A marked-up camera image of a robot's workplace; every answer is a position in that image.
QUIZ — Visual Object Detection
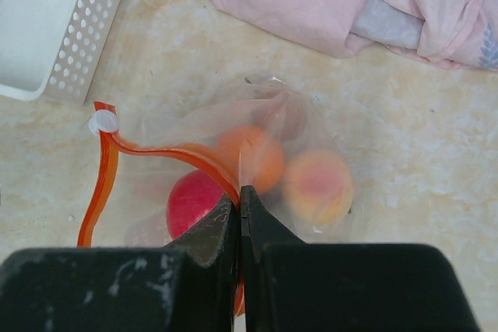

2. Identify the red apple toy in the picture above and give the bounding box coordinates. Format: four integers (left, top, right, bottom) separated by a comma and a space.
166, 169, 224, 239

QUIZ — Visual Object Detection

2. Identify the orange fruit toy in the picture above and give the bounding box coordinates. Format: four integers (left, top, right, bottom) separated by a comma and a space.
216, 124, 285, 194

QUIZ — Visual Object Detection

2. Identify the peach toy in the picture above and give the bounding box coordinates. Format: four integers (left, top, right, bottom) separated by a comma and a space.
282, 149, 354, 226

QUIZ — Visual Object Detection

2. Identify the clear orange zip bag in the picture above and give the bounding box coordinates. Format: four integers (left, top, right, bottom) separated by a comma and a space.
78, 78, 354, 246

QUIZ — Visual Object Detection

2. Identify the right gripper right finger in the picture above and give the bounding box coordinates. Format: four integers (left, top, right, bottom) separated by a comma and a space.
240, 186, 479, 331

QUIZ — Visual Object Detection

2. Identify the brown passion fruit toy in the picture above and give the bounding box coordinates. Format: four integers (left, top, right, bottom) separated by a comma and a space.
268, 103, 307, 142

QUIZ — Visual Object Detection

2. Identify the pink crumpled cloth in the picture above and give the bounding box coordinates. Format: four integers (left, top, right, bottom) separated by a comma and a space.
210, 0, 497, 70

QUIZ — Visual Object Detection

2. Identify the white perforated plastic basket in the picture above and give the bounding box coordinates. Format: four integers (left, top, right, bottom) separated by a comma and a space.
1, 0, 120, 105

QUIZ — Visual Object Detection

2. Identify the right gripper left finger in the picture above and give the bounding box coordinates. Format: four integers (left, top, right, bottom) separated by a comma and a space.
1, 198, 238, 331

